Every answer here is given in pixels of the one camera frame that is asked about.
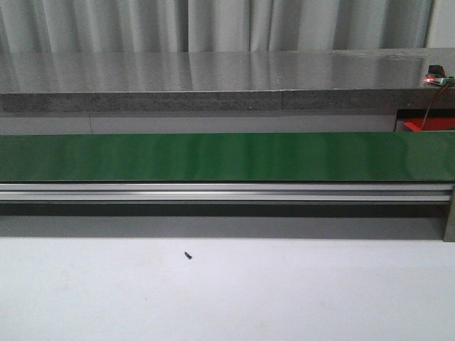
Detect small black sensor module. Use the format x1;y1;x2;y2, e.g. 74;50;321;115
428;65;446;78

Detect small green circuit board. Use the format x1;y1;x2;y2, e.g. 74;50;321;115
424;74;455;87

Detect grey stone counter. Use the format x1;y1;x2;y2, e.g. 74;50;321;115
1;48;454;112

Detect red plastic tray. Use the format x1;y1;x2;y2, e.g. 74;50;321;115
404;118;455;131

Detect red black wire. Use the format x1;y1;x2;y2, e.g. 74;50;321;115
421;83;451;132

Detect green conveyor belt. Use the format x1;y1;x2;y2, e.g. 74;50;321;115
1;131;454;182

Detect aluminium conveyor frame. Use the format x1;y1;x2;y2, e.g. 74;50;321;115
1;182;454;242

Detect white curtain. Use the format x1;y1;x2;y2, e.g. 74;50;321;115
1;1;434;53

